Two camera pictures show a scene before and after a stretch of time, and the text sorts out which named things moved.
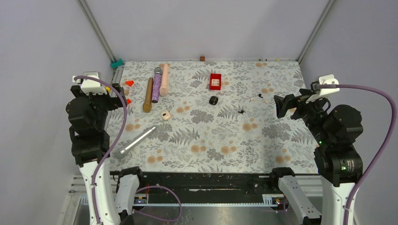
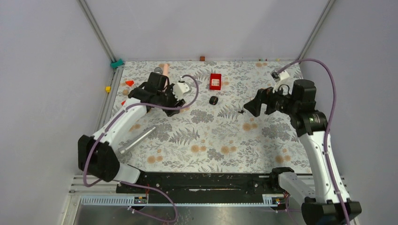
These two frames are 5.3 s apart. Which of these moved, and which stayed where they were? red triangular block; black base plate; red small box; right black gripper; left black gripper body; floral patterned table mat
Moved: right black gripper; left black gripper body
Stayed: red small box; black base plate; floral patterned table mat; red triangular block
